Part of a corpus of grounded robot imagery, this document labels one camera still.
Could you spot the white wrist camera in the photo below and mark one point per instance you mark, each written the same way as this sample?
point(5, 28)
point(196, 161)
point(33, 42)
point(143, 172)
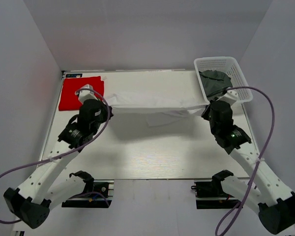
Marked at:
point(230, 96)
point(84, 95)

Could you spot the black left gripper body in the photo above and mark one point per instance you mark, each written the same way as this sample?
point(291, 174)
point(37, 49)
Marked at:
point(103, 118)

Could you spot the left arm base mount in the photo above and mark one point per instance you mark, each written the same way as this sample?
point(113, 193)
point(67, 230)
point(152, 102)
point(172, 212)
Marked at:
point(100, 197)

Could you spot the white plastic basket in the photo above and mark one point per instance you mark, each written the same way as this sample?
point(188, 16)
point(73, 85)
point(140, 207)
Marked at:
point(228, 65)

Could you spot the dark grey t shirt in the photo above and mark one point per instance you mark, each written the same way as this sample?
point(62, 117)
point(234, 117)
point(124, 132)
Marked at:
point(215, 82)

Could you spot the blue table label sticker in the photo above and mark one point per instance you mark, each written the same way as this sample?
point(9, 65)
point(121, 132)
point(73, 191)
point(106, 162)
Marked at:
point(75, 75)

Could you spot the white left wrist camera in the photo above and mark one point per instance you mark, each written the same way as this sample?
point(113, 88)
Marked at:
point(84, 95)

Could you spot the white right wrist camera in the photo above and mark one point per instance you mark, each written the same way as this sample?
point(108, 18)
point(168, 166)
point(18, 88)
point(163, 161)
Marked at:
point(230, 96)

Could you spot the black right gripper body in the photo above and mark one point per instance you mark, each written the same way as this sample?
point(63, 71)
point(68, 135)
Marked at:
point(206, 114)

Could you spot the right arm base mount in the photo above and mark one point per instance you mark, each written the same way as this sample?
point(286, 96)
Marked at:
point(206, 198)

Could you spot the white t shirt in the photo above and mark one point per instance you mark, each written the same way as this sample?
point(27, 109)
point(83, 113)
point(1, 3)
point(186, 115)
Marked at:
point(158, 110)

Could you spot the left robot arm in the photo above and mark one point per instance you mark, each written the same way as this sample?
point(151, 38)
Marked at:
point(33, 199)

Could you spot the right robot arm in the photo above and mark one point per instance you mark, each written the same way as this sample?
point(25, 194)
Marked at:
point(273, 201)

